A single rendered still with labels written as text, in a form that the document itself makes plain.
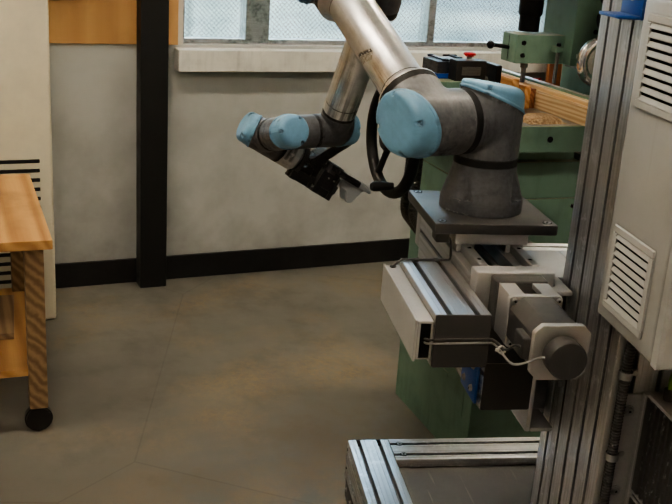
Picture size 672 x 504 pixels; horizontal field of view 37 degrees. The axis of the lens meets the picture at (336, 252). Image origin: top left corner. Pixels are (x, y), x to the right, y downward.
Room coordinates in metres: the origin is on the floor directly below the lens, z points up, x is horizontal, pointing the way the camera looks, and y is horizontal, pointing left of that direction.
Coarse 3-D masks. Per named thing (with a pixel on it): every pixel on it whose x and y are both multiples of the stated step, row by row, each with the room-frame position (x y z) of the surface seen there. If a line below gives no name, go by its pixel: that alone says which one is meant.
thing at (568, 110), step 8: (536, 96) 2.41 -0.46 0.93; (544, 96) 2.38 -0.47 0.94; (552, 96) 2.36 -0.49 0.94; (536, 104) 2.41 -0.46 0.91; (544, 104) 2.37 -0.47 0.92; (552, 104) 2.34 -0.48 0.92; (560, 104) 2.31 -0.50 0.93; (568, 104) 2.28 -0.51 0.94; (576, 104) 2.26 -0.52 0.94; (552, 112) 2.34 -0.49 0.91; (560, 112) 2.31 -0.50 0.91; (568, 112) 2.28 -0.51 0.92; (576, 112) 2.25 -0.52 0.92; (584, 112) 2.22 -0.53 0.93; (568, 120) 2.27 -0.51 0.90; (576, 120) 2.24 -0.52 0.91; (584, 120) 2.22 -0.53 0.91
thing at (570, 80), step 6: (564, 66) 2.65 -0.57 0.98; (564, 72) 2.65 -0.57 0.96; (570, 72) 2.62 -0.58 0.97; (576, 72) 2.60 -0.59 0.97; (564, 78) 2.64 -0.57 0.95; (570, 78) 2.62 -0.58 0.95; (576, 78) 2.59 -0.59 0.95; (564, 84) 2.64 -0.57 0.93; (570, 84) 2.62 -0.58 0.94; (576, 84) 2.59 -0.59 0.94; (582, 84) 2.57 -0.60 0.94; (576, 90) 2.59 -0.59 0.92; (582, 90) 2.56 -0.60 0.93; (588, 90) 2.54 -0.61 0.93
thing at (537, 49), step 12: (504, 36) 2.50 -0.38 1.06; (516, 36) 2.45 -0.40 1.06; (528, 36) 2.46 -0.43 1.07; (540, 36) 2.47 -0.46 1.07; (552, 36) 2.48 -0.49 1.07; (564, 36) 2.50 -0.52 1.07; (516, 48) 2.45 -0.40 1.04; (528, 48) 2.46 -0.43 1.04; (540, 48) 2.47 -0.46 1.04; (516, 60) 2.45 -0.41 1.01; (528, 60) 2.46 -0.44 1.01; (540, 60) 2.47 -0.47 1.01; (552, 60) 2.49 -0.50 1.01
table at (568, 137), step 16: (528, 112) 2.35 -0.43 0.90; (544, 112) 2.36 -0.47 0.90; (528, 128) 2.17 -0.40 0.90; (544, 128) 2.18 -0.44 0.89; (560, 128) 2.20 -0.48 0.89; (576, 128) 2.21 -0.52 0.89; (528, 144) 2.17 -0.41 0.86; (544, 144) 2.19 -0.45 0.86; (560, 144) 2.20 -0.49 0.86; (576, 144) 2.22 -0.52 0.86
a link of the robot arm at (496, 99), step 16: (464, 80) 1.76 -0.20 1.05; (480, 80) 1.79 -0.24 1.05; (480, 96) 1.72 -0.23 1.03; (496, 96) 1.71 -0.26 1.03; (512, 96) 1.72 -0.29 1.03; (480, 112) 1.69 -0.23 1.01; (496, 112) 1.71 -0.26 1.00; (512, 112) 1.72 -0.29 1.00; (480, 128) 1.69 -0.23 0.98; (496, 128) 1.71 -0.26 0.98; (512, 128) 1.73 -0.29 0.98; (480, 144) 1.70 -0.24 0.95; (496, 144) 1.71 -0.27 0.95; (512, 144) 1.73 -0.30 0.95; (480, 160) 1.72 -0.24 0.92; (496, 160) 1.72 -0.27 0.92; (512, 160) 1.73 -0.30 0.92
